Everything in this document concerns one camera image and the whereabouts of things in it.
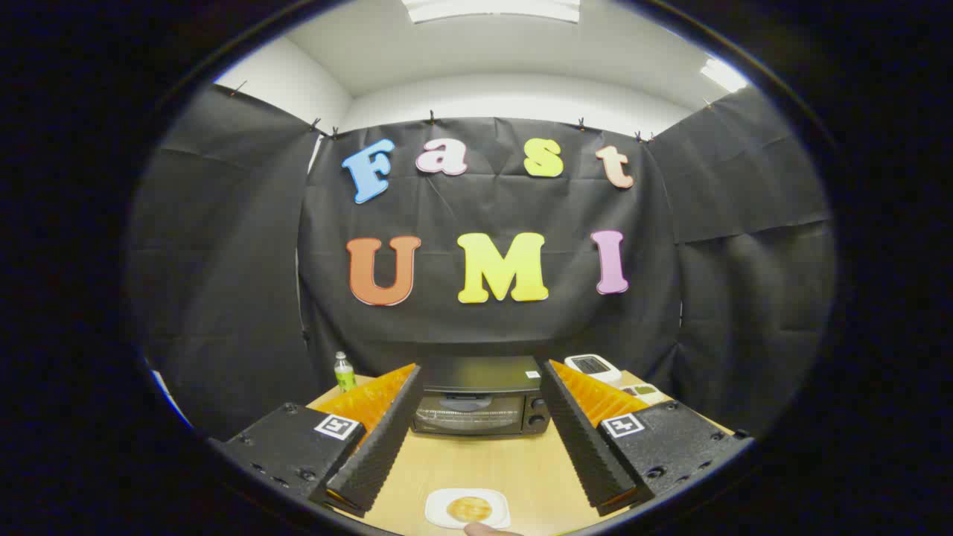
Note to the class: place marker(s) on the round golden bread bun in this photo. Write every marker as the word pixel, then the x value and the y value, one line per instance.
pixel 469 509

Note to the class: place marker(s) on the green label drink bottle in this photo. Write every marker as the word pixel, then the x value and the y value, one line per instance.
pixel 344 376

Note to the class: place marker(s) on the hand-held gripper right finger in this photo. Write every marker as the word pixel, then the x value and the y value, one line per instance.
pixel 577 435

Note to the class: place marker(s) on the long ceiling light panel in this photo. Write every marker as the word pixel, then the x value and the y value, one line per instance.
pixel 491 9

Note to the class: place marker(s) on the white rectangular plate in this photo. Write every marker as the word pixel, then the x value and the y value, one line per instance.
pixel 435 510

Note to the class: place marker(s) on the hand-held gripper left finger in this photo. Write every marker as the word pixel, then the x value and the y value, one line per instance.
pixel 387 439

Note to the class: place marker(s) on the small ceiling light panel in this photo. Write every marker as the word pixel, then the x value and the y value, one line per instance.
pixel 722 74

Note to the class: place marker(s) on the small white condiment dish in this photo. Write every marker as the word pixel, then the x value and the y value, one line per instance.
pixel 644 391

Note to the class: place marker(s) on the black toaster oven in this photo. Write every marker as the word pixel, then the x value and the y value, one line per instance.
pixel 480 376

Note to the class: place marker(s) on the white slot toaster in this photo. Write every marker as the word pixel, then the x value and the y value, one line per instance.
pixel 592 366

